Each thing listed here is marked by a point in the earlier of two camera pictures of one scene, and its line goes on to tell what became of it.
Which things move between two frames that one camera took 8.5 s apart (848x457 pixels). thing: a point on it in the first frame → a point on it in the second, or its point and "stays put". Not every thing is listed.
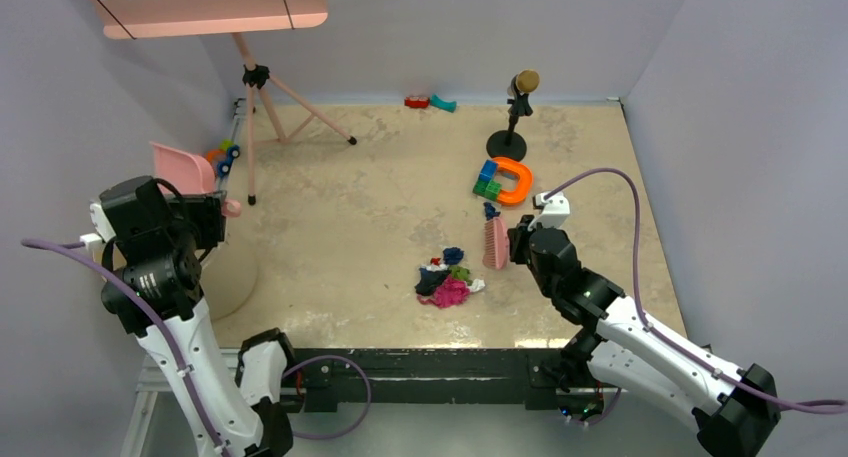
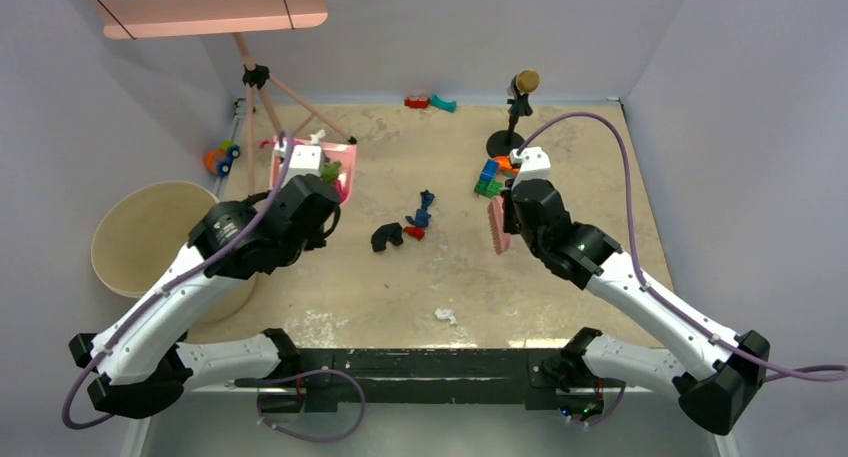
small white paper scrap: x=477 y=284 → x=445 y=314
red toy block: x=416 y=102 stays put
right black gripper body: x=520 y=253 → x=511 y=220
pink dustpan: x=190 y=173 → x=344 y=154
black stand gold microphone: x=511 y=144 stays put
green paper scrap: x=461 y=273 → x=330 y=171
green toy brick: x=488 y=189 stays put
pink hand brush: x=496 y=243 → x=495 y=210
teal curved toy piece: x=436 y=101 stays put
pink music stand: x=136 y=7 stays put
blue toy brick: x=488 y=170 stays put
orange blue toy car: x=223 y=157 stays put
